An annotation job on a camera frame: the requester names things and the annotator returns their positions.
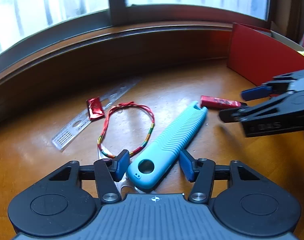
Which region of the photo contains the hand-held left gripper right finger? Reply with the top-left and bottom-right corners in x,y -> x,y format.
179,149 -> 273,204

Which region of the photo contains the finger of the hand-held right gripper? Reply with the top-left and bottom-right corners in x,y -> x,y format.
219,94 -> 296,124
241,69 -> 304,101

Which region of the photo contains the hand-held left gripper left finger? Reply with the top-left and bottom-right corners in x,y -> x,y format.
34,149 -> 130,204

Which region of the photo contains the clear triangle ruler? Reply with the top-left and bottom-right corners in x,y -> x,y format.
98,147 -> 140,194

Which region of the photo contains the red tube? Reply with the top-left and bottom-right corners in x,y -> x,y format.
200,95 -> 248,110

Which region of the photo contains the light blue ribbed silicone case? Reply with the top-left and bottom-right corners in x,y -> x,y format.
127,101 -> 208,193

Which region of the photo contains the red cardboard box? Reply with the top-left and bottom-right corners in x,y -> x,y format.
226,22 -> 304,87

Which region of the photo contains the red rainbow string bracelet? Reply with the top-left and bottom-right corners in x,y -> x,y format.
97,101 -> 155,159

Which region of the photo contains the clear straight ruler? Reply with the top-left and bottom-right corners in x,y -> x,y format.
51,78 -> 142,152

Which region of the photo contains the wooden desktop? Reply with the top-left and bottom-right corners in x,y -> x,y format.
0,24 -> 304,240

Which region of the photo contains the red foil wrapper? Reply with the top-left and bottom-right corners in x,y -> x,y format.
86,97 -> 105,122

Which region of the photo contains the grey framed window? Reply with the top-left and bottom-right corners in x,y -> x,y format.
0,0 -> 273,72

